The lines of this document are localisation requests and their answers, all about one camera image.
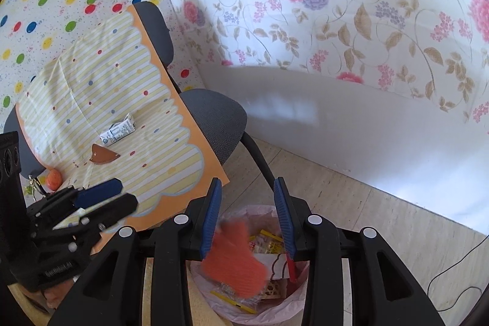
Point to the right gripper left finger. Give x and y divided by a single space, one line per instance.
110 290

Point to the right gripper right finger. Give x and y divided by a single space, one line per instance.
383 290

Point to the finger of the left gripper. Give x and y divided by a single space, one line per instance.
70 199
100 217

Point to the brown peel piece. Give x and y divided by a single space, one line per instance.
101 155

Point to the small white milk carton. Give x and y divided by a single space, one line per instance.
118 131

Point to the red cardboard box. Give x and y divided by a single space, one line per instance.
292 269

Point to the yellow snack wrapper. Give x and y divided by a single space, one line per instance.
262 242

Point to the woven bamboo basket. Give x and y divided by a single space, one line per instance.
275 289

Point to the pink lined trash bin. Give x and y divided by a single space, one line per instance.
268 312

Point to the person's left hand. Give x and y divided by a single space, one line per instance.
56 294

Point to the yellow striped plastic cover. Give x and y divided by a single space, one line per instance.
113 71

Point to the floral pattern backdrop sheet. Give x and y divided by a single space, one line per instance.
431 50

